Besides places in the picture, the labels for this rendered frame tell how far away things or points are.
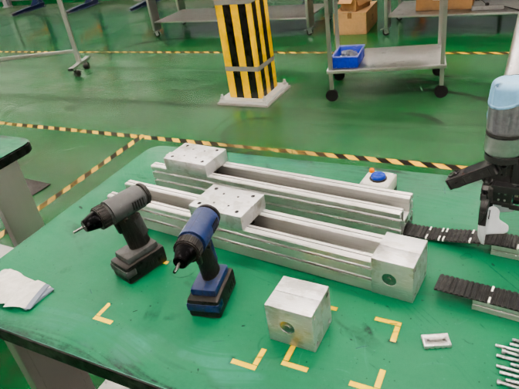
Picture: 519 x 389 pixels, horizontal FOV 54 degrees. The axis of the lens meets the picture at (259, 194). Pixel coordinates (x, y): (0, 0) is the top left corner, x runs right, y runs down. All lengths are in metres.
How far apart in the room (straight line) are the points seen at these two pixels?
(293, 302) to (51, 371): 0.89
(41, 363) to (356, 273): 0.95
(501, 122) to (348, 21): 5.12
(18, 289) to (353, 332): 0.83
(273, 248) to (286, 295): 0.22
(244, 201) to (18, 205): 1.43
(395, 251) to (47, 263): 0.91
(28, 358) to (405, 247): 1.06
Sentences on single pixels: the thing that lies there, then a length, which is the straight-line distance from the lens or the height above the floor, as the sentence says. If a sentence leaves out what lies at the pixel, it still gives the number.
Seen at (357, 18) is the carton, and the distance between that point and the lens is 6.11.
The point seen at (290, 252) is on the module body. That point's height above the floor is 0.83.
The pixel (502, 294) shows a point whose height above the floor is 0.81.
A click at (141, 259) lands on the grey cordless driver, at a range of 1.28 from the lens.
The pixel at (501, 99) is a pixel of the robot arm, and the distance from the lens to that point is 1.08.
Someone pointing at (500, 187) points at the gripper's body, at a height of 0.97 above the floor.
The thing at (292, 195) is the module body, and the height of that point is 0.86.
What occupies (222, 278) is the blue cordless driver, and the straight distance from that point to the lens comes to 1.13.
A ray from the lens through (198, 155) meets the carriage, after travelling 1.53.
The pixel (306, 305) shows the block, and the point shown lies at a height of 0.87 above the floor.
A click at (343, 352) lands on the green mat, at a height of 0.78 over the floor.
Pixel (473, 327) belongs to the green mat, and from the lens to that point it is 1.10.
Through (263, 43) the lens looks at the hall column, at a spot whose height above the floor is 0.47.
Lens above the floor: 1.56
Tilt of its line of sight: 31 degrees down
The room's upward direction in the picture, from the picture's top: 9 degrees counter-clockwise
